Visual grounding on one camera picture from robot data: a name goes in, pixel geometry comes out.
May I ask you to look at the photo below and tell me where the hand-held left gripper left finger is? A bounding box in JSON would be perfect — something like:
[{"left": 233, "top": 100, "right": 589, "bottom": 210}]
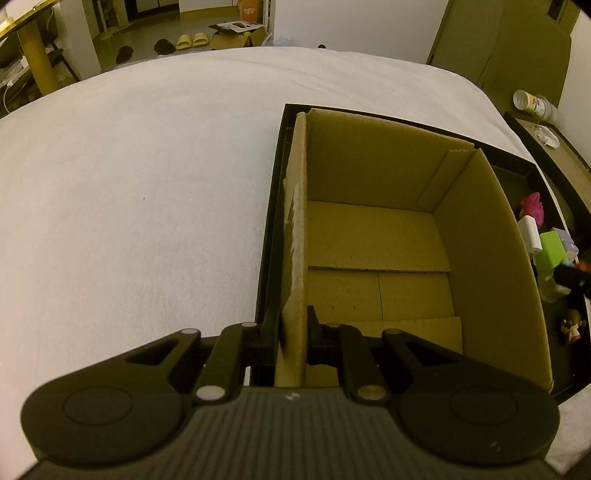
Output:
[{"left": 122, "top": 305, "right": 283, "bottom": 407}]

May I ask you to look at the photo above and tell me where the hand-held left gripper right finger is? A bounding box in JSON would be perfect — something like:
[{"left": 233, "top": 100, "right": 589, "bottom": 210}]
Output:
[{"left": 306, "top": 305, "right": 462, "bottom": 407}]

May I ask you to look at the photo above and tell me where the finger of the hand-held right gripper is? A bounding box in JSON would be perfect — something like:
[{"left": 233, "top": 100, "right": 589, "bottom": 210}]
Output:
[{"left": 553, "top": 261, "right": 591, "bottom": 298}]

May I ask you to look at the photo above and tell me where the green block toy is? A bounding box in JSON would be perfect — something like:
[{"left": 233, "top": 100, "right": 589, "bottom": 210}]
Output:
[{"left": 533, "top": 231, "right": 570, "bottom": 277}]

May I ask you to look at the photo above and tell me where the white plastic toy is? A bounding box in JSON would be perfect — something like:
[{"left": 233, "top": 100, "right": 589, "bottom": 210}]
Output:
[{"left": 516, "top": 216, "right": 542, "bottom": 252}]

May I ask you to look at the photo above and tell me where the black tray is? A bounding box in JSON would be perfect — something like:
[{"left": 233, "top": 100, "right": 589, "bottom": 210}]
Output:
[{"left": 254, "top": 104, "right": 591, "bottom": 402}]

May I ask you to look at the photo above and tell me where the brown cardboard box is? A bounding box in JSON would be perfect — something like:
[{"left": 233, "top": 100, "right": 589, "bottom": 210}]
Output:
[{"left": 274, "top": 108, "right": 555, "bottom": 393}]

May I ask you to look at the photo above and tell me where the translucent yellow toy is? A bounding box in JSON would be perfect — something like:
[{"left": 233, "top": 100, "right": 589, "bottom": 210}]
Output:
[{"left": 538, "top": 276, "right": 571, "bottom": 303}]

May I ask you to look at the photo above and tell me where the small brown figurine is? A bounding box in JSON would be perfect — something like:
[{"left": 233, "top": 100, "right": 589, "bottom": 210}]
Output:
[{"left": 560, "top": 308, "right": 583, "bottom": 344}]

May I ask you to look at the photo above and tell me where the pink toy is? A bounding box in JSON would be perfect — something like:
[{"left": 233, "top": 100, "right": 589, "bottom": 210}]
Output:
[{"left": 519, "top": 192, "right": 546, "bottom": 223}]

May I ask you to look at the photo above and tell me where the brown nightstand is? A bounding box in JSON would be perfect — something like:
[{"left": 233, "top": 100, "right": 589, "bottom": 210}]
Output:
[{"left": 503, "top": 110, "right": 591, "bottom": 232}]

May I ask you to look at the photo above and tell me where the crumpled white tissue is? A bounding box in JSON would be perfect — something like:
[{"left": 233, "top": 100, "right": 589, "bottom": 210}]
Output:
[{"left": 536, "top": 126, "right": 561, "bottom": 149}]

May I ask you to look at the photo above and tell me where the white paper cup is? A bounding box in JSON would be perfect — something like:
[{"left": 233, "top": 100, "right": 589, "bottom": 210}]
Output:
[{"left": 513, "top": 89, "right": 548, "bottom": 112}]

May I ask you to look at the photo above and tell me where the white bed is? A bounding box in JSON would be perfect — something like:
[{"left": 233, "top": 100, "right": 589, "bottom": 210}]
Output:
[{"left": 0, "top": 46, "right": 591, "bottom": 480}]

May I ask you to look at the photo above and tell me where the olive wardrobe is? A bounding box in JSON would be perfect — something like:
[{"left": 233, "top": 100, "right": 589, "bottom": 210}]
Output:
[{"left": 426, "top": 0, "right": 573, "bottom": 112}]

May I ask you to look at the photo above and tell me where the open cardboard carton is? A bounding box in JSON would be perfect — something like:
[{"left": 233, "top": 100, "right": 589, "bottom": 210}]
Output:
[{"left": 208, "top": 21, "right": 267, "bottom": 50}]

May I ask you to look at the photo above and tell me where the orange box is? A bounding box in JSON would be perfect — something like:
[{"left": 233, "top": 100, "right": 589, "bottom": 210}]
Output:
[{"left": 238, "top": 0, "right": 266, "bottom": 24}]

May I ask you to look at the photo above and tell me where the round table with yellow leg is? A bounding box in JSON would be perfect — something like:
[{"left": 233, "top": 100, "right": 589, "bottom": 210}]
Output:
[{"left": 0, "top": 0, "right": 77, "bottom": 95}]

